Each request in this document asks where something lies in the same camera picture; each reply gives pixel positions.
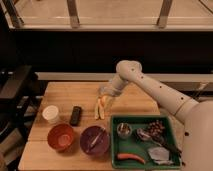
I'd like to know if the small metal cup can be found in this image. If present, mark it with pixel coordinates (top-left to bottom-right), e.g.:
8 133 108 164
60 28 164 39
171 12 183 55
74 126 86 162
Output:
117 123 132 139

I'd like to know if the orange carrot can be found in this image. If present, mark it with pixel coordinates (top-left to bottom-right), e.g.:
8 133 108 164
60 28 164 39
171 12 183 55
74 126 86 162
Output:
117 153 146 164

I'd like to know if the translucent grey gripper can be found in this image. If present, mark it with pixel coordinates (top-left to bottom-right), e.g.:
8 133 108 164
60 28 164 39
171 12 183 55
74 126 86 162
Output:
99 83 122 109

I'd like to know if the dark side shelf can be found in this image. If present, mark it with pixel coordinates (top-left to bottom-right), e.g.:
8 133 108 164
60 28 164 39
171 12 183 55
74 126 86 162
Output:
0 64 39 141

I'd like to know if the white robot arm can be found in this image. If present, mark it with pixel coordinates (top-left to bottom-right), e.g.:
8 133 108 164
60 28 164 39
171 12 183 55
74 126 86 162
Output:
100 60 213 171

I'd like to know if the black remote control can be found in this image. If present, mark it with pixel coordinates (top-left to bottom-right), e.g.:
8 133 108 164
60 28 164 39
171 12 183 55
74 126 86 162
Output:
70 106 82 126

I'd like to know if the green tray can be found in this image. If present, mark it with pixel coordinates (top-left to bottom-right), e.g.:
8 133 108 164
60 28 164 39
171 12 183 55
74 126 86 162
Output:
110 115 181 171

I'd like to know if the black handled scoop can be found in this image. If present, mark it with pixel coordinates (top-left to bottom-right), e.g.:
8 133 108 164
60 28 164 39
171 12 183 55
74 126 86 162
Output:
135 128 181 157

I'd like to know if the brown nut cluster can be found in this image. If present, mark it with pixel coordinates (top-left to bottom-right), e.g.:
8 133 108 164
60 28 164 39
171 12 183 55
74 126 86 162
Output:
146 120 165 136

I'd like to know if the red bowl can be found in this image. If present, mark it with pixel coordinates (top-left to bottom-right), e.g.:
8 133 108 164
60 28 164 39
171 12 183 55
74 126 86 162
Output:
47 123 74 151

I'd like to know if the grey foil pouch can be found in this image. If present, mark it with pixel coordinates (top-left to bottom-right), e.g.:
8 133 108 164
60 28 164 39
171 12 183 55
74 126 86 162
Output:
148 146 173 165

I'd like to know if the purple bowl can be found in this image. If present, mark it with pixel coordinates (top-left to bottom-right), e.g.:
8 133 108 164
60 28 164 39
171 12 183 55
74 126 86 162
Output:
80 125 110 157

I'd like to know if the white cup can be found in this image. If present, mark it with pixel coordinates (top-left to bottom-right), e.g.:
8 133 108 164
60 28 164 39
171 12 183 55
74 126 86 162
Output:
42 105 60 124

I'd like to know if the wooden table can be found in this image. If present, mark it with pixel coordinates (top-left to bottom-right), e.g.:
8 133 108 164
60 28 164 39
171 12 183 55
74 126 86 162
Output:
18 82 160 171

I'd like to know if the yellow handled tool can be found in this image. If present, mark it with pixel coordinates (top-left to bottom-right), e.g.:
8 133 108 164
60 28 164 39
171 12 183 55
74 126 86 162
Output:
94 98 105 120

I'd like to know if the orange apple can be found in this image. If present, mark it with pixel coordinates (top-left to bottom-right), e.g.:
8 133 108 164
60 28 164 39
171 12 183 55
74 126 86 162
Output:
100 95 108 106

